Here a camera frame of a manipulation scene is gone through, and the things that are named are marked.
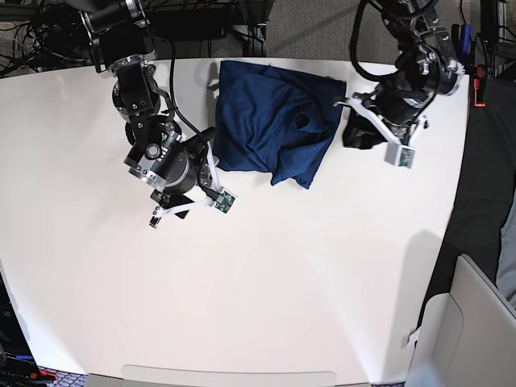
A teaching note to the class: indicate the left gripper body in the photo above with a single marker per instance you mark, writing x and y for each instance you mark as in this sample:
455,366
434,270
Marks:
397,107

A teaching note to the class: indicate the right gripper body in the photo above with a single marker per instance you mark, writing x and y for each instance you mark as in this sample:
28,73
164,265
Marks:
180,166

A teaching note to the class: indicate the blue long-sleeve T-shirt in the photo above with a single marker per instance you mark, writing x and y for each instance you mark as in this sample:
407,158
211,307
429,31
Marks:
276,121

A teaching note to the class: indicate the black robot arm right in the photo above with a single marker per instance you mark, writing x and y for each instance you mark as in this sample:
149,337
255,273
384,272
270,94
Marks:
122,47

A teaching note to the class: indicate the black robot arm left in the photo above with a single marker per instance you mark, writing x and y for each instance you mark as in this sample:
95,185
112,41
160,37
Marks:
427,66

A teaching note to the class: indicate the red black clamp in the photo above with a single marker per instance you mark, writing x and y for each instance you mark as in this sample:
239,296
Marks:
479,84

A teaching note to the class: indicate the black box with labels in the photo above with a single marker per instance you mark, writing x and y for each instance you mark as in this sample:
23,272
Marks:
14,372

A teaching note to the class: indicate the beige plastic bin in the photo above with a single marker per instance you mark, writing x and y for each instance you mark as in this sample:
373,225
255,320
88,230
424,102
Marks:
467,335

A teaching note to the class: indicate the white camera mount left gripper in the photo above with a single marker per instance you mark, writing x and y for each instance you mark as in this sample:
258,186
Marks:
401,148

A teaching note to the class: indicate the white camera mount gripper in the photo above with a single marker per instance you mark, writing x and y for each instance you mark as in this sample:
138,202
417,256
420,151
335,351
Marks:
201,184
401,148

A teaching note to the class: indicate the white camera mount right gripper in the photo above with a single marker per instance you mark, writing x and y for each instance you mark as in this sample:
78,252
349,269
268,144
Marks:
201,184

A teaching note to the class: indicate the blue handled tool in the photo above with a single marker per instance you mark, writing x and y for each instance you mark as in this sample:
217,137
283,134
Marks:
465,42

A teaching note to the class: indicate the red handled tool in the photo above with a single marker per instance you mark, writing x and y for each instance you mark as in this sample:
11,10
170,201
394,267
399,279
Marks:
43,377

